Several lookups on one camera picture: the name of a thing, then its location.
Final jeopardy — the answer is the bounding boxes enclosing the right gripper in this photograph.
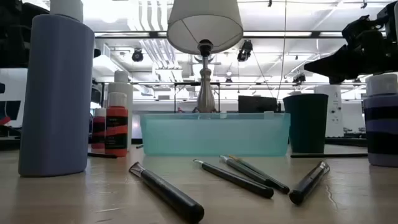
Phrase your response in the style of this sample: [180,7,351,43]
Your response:
[303,15,398,85]

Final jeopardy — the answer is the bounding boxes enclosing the small maroon paint bottle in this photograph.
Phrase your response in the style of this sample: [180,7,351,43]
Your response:
[91,108,107,150]

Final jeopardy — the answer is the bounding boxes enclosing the small purple paint bottle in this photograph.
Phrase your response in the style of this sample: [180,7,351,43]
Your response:
[363,73,398,168]

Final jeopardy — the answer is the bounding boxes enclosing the small orange paint bottle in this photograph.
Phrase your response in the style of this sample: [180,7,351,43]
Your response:
[104,91,129,157]

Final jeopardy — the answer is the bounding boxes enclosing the large blue paint bottle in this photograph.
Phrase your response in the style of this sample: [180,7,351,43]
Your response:
[17,0,96,177]

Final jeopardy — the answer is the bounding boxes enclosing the black ceiling spotlight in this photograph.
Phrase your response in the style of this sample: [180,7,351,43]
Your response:
[292,73,307,85]
[131,48,144,63]
[236,39,254,62]

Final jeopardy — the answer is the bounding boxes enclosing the white cylindrical appliance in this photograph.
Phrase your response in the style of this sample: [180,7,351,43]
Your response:
[313,84,345,138]

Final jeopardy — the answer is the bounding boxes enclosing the dark green plastic cup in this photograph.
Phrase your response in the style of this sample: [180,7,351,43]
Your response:
[282,93,330,154]

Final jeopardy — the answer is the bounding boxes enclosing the paintbrush with orange bristles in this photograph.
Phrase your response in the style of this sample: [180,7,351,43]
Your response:
[228,154,290,195]

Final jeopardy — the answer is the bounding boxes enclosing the silver table lamp white shade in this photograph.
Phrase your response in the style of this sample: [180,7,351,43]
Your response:
[167,0,244,114]

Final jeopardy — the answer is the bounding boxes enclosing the teal translucent plastic bin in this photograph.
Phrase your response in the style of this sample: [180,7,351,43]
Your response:
[139,112,292,157]

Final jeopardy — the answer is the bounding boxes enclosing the black paintbrush white bristles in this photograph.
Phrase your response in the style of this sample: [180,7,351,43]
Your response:
[128,161,205,224]

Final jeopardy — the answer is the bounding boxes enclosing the long paintbrush orange bristles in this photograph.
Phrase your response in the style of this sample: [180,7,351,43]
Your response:
[87,151,118,159]

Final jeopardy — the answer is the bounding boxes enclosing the dark monitor screen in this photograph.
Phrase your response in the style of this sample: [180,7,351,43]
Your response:
[0,100,22,126]

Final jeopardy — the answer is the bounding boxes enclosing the black handle paintbrush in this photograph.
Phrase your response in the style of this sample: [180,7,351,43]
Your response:
[289,160,331,205]
[219,154,276,188]
[192,159,275,199]

